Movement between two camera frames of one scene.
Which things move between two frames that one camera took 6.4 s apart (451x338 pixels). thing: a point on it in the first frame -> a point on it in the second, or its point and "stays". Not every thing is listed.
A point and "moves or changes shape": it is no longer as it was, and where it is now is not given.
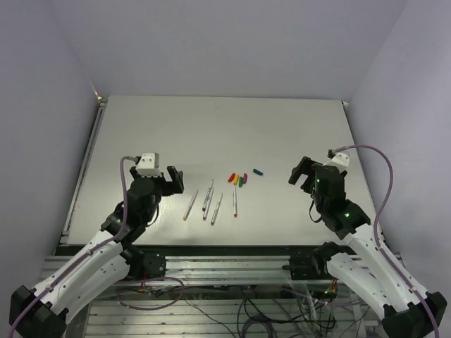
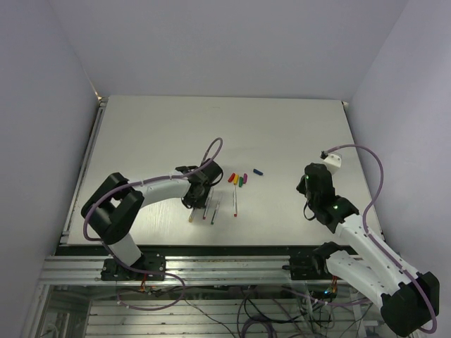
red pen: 235,201 stays
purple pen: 207,203 stays
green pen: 218,205 stays
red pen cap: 231,177 stays
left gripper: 169,187 -> 197,203
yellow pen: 190,205 moves or changes shape
